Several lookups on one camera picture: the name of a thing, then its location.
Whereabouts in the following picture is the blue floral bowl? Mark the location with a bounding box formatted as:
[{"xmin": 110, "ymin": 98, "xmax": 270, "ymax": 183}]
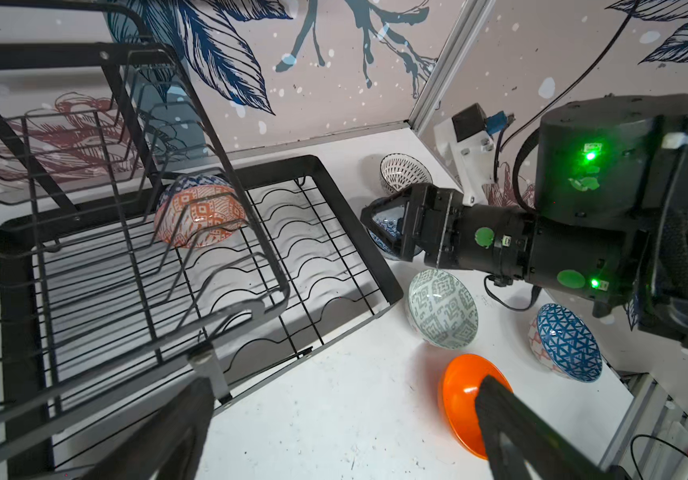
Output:
[{"xmin": 369, "ymin": 214, "xmax": 402, "ymax": 261}]

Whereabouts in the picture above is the orange plastic bowl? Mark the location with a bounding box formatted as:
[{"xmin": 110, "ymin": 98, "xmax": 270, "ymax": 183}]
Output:
[{"xmin": 438, "ymin": 354, "xmax": 512, "ymax": 460}]

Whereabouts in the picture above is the red patterned bowl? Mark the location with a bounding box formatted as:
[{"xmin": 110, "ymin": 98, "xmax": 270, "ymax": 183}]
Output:
[{"xmin": 154, "ymin": 174, "xmax": 247, "ymax": 249}]

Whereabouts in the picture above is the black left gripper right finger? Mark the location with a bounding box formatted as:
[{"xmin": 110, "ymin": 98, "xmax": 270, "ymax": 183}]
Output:
[{"xmin": 475, "ymin": 376, "xmax": 608, "ymax": 479}]

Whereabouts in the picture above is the black wire dish rack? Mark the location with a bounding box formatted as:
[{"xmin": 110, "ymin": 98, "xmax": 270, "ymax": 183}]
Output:
[{"xmin": 0, "ymin": 1, "xmax": 403, "ymax": 479}]

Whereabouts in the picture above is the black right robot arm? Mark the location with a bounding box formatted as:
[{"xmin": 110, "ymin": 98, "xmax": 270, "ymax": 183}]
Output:
[{"xmin": 361, "ymin": 94, "xmax": 688, "ymax": 348}]

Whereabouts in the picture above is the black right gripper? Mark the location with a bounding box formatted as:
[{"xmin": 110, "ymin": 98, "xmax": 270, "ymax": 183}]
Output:
[{"xmin": 360, "ymin": 183, "xmax": 536, "ymax": 282}]

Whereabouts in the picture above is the white brown lattice bowl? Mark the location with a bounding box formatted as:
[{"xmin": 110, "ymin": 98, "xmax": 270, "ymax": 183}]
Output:
[{"xmin": 379, "ymin": 153, "xmax": 433, "ymax": 195}]

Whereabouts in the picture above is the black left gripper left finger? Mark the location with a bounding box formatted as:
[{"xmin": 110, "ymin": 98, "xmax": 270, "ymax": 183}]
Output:
[{"xmin": 83, "ymin": 377, "xmax": 215, "ymax": 479}]

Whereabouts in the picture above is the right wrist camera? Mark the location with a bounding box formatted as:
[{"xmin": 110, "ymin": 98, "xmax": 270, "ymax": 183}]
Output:
[{"xmin": 434, "ymin": 103, "xmax": 511, "ymax": 206}]

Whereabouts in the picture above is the green patterned bowl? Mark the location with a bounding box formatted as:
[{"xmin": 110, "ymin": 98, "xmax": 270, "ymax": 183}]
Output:
[{"xmin": 406, "ymin": 269, "xmax": 479, "ymax": 350}]

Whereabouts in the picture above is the blue geometric patterned bowl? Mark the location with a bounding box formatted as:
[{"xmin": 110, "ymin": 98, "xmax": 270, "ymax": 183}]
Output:
[{"xmin": 528, "ymin": 303, "xmax": 603, "ymax": 383}]

